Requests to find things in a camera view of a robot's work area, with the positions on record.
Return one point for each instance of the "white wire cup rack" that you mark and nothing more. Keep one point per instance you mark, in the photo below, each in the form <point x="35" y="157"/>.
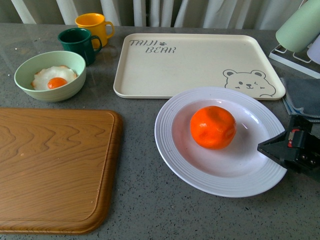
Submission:
<point x="296" y="60"/>

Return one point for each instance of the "fake fried egg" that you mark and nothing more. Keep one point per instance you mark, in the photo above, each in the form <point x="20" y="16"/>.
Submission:
<point x="53" y="77"/>

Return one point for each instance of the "cream bear tray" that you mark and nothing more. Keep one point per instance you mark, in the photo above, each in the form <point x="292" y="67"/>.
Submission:
<point x="161" y="65"/>

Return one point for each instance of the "yellow mug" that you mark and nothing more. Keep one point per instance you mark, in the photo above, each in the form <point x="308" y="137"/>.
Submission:
<point x="98" y="26"/>

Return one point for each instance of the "wooden cutting board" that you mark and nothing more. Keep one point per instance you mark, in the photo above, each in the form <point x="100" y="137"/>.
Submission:
<point x="57" y="168"/>

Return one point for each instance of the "purple plastic cup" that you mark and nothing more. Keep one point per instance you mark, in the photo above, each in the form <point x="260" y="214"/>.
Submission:
<point x="314" y="51"/>

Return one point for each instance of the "grey folded cloth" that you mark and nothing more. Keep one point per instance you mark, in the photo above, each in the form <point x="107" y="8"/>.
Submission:
<point x="302" y="97"/>

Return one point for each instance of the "orange fruit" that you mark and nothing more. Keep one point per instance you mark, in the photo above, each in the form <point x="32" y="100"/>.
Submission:
<point x="213" y="127"/>

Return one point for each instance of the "green plastic cup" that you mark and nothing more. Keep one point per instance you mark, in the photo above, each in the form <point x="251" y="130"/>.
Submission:
<point x="301" y="28"/>

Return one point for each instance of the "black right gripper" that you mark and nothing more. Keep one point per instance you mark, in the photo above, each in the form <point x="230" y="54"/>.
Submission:
<point x="296" y="149"/>

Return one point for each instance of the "white ridged plate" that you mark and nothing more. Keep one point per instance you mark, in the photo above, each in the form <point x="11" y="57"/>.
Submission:
<point x="236" y="171"/>

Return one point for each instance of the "light green bowl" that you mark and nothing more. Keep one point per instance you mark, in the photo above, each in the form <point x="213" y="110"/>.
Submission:
<point x="24" y="75"/>

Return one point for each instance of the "white curtain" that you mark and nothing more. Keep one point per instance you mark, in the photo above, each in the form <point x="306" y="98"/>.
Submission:
<point x="209" y="14"/>

